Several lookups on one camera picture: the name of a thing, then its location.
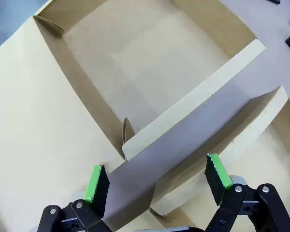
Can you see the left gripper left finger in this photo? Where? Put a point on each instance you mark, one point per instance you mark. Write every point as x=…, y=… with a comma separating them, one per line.
x=96, y=191

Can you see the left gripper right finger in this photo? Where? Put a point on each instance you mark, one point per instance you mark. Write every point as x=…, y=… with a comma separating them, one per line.
x=220, y=178

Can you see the cardboard box with single stapler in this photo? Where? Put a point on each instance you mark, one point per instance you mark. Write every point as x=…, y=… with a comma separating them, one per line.
x=275, y=149

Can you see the cardboard box with navy case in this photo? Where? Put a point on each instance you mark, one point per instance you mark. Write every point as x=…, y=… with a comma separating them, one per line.
x=147, y=60

